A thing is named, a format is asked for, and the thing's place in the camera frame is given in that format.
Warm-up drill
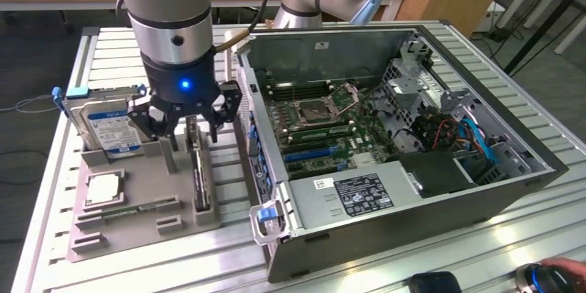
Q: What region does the black plastic shroud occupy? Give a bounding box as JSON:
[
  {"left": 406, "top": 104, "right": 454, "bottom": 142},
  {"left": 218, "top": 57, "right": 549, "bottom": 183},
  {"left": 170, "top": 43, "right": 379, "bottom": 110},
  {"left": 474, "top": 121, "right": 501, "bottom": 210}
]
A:
[{"left": 386, "top": 150, "right": 479, "bottom": 200}]

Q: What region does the silver chipset heatsink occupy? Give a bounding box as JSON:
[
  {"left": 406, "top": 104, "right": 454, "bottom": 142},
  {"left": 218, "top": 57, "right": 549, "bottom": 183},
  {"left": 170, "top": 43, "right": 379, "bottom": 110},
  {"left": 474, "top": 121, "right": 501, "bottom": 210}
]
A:
[{"left": 353, "top": 154, "right": 382, "bottom": 166}]

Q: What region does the metal socket cover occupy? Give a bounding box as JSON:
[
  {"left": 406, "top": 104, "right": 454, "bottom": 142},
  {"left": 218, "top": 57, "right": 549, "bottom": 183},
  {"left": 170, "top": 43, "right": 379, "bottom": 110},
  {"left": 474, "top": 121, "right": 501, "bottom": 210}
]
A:
[{"left": 328, "top": 82, "right": 366, "bottom": 115}]

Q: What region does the light blue flat wire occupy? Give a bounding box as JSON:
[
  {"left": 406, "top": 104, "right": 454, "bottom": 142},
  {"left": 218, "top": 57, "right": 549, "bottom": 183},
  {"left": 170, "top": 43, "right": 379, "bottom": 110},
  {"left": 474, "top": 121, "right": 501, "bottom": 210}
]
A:
[{"left": 474, "top": 130, "right": 505, "bottom": 170}]

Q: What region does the graphics card with metal bracket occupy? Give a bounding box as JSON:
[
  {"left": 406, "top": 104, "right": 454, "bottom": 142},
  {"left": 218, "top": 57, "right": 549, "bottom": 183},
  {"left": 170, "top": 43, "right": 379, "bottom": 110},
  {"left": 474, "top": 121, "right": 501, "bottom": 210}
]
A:
[{"left": 186, "top": 114, "right": 215, "bottom": 212}]

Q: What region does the long PCIe expansion slot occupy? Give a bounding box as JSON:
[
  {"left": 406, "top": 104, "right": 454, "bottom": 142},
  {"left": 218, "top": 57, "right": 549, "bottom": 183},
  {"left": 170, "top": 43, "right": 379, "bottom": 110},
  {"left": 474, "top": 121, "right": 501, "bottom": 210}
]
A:
[
  {"left": 286, "top": 140, "right": 331, "bottom": 150},
  {"left": 283, "top": 148, "right": 334, "bottom": 157}
]

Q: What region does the grey power supply unit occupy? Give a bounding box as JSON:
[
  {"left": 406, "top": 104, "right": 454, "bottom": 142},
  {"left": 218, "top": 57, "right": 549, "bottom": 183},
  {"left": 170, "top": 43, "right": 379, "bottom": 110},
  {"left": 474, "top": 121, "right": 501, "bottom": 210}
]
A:
[{"left": 275, "top": 163, "right": 425, "bottom": 233}]

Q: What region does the hard disk with blue caddy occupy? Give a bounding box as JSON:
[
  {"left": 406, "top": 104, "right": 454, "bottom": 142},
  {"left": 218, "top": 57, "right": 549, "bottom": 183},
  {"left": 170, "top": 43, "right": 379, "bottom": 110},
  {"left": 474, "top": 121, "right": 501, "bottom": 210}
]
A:
[{"left": 51, "top": 83, "right": 152, "bottom": 160}]

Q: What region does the silver CPU chip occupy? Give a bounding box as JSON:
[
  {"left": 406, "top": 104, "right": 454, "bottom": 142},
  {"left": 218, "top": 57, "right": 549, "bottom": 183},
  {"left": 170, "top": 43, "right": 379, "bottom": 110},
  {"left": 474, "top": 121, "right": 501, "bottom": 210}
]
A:
[{"left": 87, "top": 175, "right": 124, "bottom": 203}]

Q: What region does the red orange wire bundle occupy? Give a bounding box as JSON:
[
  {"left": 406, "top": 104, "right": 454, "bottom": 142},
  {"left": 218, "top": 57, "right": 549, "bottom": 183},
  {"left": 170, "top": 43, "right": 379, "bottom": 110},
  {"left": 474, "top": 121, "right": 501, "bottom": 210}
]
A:
[{"left": 433, "top": 118, "right": 466, "bottom": 152}]

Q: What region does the white table frame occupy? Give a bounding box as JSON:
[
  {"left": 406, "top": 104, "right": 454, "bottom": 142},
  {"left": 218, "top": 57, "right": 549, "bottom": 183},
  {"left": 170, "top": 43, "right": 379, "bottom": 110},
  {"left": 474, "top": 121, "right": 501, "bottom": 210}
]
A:
[{"left": 497, "top": 0, "right": 586, "bottom": 56}]

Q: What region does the blue case latch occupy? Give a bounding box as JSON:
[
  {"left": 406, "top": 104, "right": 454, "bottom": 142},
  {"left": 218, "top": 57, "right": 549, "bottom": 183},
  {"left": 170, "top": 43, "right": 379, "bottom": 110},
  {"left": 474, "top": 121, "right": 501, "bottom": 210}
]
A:
[{"left": 256, "top": 205, "right": 282, "bottom": 222}]

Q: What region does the metal disk bay with wires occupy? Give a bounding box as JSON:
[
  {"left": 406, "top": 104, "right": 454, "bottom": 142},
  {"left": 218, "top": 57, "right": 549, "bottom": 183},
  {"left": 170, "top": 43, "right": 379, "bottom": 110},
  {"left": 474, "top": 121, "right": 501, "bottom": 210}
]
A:
[{"left": 450, "top": 92, "right": 553, "bottom": 187}]

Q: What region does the green RAM stick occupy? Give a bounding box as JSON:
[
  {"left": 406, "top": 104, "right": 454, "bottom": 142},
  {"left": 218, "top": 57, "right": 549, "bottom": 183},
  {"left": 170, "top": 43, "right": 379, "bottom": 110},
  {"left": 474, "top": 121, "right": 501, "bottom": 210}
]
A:
[
  {"left": 288, "top": 126, "right": 354, "bottom": 140},
  {"left": 103, "top": 203, "right": 159, "bottom": 218}
]

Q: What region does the round black silver 3D mouse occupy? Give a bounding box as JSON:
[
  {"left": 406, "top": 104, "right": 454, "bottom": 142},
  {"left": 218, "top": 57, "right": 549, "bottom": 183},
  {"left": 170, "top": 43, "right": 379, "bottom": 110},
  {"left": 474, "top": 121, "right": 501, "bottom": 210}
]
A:
[{"left": 515, "top": 263, "right": 578, "bottom": 293}]

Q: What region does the perforated metal disk bay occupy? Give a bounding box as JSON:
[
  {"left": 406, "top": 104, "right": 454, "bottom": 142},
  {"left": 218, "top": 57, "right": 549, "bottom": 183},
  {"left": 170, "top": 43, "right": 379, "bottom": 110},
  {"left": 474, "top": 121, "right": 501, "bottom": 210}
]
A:
[{"left": 378, "top": 40, "right": 459, "bottom": 129}]

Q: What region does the black phone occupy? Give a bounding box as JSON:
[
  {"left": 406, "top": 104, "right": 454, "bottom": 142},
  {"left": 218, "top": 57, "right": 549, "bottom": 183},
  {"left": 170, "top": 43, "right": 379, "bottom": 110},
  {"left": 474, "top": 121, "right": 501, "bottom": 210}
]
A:
[{"left": 409, "top": 271, "right": 463, "bottom": 293}]

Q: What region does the CPU socket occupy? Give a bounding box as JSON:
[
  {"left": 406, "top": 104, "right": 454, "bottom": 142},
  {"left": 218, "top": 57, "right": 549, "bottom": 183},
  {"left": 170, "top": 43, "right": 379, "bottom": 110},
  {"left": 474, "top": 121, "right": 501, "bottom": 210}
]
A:
[{"left": 295, "top": 99, "right": 343, "bottom": 126}]

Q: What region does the grey floor cable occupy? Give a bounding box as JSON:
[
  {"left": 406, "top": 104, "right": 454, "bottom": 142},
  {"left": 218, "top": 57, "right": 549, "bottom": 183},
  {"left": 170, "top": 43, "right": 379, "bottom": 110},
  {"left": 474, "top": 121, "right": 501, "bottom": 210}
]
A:
[{"left": 0, "top": 95, "right": 63, "bottom": 113}]

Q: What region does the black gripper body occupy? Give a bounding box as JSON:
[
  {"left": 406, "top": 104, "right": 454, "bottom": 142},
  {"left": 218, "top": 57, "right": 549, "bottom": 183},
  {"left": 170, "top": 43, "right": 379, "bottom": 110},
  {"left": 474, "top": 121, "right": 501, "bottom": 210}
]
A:
[{"left": 140, "top": 47, "right": 223, "bottom": 115}]

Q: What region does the grey plastic parts rack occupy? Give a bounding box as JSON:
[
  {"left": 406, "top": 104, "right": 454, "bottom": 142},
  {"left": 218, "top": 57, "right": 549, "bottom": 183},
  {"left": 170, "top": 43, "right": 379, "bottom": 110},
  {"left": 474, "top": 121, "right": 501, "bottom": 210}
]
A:
[{"left": 66, "top": 119, "right": 224, "bottom": 263}]

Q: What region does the green motherboard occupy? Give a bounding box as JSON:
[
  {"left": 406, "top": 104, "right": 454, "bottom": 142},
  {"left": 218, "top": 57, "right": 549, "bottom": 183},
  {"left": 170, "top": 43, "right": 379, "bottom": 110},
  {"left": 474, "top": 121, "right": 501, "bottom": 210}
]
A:
[{"left": 254, "top": 66, "right": 403, "bottom": 180}]

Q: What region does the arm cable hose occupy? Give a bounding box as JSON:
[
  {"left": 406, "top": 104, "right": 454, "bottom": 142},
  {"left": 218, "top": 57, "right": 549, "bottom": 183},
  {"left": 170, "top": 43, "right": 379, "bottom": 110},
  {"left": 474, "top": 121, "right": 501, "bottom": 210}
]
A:
[{"left": 208, "top": 0, "right": 272, "bottom": 54}]

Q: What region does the black metal pole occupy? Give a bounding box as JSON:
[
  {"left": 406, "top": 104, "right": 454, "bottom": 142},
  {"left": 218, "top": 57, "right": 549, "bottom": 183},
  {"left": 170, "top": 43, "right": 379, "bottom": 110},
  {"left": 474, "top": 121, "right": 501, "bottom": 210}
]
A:
[{"left": 506, "top": 0, "right": 586, "bottom": 78}]

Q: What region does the open black PC case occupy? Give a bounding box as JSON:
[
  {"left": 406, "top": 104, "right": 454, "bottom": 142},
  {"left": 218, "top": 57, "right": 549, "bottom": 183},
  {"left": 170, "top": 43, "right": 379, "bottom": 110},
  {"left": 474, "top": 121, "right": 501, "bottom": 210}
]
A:
[{"left": 223, "top": 25, "right": 570, "bottom": 284}]

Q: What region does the person's hand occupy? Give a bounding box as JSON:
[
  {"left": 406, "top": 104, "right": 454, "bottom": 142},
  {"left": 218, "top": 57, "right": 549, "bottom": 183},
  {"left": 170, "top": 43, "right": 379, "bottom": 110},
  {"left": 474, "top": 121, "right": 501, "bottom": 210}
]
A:
[{"left": 539, "top": 257, "right": 586, "bottom": 282}]

